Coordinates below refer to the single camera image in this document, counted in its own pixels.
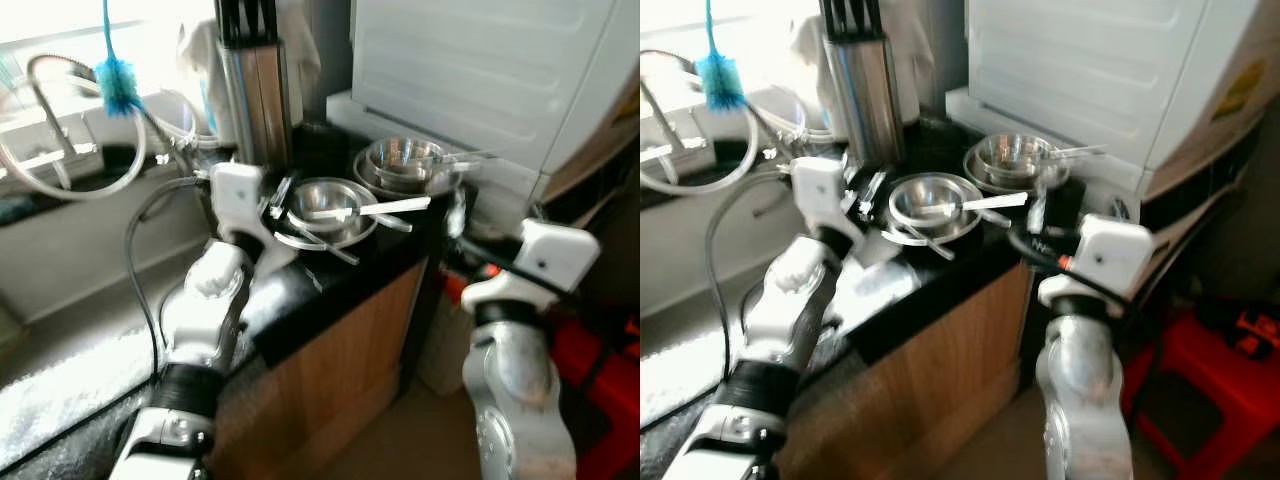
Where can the stainless steel fork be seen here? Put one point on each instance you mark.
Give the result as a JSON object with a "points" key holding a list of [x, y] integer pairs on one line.
{"points": [[930, 240], [325, 242]]}

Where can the stainless steel knife block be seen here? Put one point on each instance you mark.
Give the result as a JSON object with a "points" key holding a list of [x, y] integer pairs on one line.
{"points": [[862, 100], [255, 100]]}

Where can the blue bottle brush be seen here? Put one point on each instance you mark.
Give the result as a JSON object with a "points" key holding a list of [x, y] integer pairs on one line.
{"points": [[120, 85], [720, 85]]}

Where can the large stainless steel bowl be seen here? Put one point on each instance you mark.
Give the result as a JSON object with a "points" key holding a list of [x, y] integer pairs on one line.
{"points": [[400, 160], [1012, 155]]}

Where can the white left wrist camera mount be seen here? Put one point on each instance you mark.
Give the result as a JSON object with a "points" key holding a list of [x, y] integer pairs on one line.
{"points": [[235, 195], [820, 185]]}

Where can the stainless steel spoon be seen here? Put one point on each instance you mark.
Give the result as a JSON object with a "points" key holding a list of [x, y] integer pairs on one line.
{"points": [[995, 215], [395, 222]]}

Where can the shallow stainless steel plate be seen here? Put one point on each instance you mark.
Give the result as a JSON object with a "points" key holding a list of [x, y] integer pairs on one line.
{"points": [[450, 182], [370, 238], [1060, 178], [978, 232]]}

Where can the small stainless steel bowl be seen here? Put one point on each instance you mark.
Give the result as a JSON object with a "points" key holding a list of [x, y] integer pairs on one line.
{"points": [[330, 190], [935, 185]]}

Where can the white hanging towel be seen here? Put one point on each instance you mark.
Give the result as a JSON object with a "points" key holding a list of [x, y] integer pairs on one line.
{"points": [[195, 50], [915, 50]]}

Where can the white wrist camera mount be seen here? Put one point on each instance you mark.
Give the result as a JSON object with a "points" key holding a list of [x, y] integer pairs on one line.
{"points": [[1110, 250], [550, 255], [820, 185], [235, 195]]}

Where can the white ribbed countertop appliance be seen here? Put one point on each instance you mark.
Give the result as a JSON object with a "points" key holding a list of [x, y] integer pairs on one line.
{"points": [[480, 70], [1080, 70]]}

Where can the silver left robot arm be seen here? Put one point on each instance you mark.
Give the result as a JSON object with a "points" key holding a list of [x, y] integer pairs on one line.
{"points": [[790, 300], [200, 310]]}

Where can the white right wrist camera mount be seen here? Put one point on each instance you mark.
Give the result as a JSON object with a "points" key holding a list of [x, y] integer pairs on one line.
{"points": [[550, 255], [1110, 250]]}

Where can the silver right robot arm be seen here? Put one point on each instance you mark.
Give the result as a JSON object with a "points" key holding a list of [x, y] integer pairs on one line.
{"points": [[1085, 390], [515, 390]]}

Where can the chrome sink faucet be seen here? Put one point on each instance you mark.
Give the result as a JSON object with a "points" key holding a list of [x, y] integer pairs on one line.
{"points": [[54, 120], [667, 120]]}

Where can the stainless steel sink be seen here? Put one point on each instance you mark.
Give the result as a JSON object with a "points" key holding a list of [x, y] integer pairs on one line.
{"points": [[60, 260], [690, 260]]}

